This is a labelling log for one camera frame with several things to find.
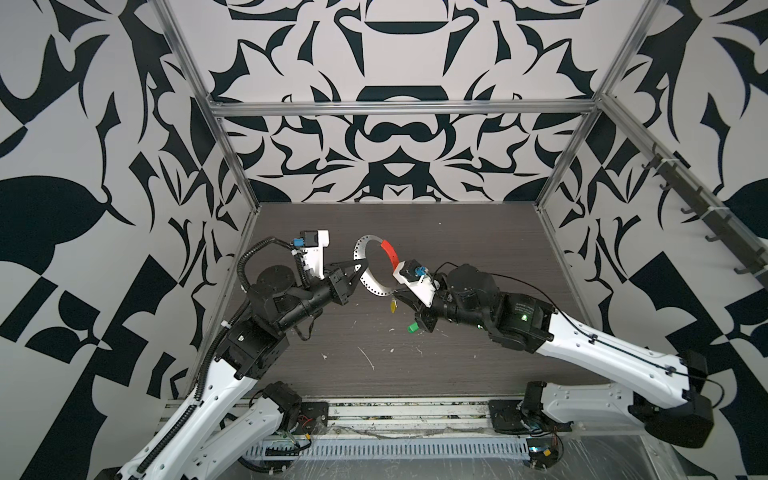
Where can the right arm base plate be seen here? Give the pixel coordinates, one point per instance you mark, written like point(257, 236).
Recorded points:
point(518, 417)

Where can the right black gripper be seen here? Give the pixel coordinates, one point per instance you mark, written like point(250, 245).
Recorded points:
point(427, 318)

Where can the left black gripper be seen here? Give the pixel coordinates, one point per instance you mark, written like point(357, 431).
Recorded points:
point(341, 281)

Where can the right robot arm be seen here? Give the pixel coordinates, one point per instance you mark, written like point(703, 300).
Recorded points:
point(660, 392)

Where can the white slotted cable duct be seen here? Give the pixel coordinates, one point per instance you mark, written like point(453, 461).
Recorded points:
point(507, 448)

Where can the black wall hook rack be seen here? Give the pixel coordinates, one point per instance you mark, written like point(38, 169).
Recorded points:
point(701, 204)

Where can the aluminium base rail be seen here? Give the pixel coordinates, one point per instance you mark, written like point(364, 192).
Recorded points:
point(444, 416)

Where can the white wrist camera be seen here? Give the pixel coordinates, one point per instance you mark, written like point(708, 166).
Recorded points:
point(308, 251)
point(417, 279)

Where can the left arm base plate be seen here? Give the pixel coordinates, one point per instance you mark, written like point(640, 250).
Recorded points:
point(312, 418)

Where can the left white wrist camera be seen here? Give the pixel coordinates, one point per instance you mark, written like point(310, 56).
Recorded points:
point(308, 251)

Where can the small circuit board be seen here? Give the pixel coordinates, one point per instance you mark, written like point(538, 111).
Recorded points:
point(543, 452)

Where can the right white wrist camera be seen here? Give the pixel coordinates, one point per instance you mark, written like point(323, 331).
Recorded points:
point(417, 279)

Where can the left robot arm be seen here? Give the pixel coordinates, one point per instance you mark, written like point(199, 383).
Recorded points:
point(197, 442)

